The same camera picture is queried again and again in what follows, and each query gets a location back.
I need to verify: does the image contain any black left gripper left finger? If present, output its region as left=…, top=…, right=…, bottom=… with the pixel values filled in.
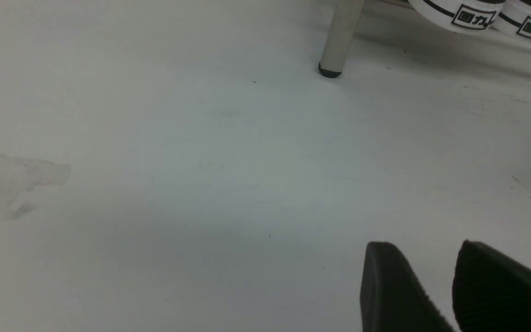
left=360, top=242, right=454, bottom=332

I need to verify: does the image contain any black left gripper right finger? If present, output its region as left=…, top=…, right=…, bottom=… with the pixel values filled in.
left=452, top=240, right=531, bottom=332

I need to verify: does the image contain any stainless steel shoe rack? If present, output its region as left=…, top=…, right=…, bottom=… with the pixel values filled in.
left=317, top=0, right=413, bottom=78

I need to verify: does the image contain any left black canvas sneaker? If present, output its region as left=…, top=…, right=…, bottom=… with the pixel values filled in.
left=408, top=0, right=505, bottom=35

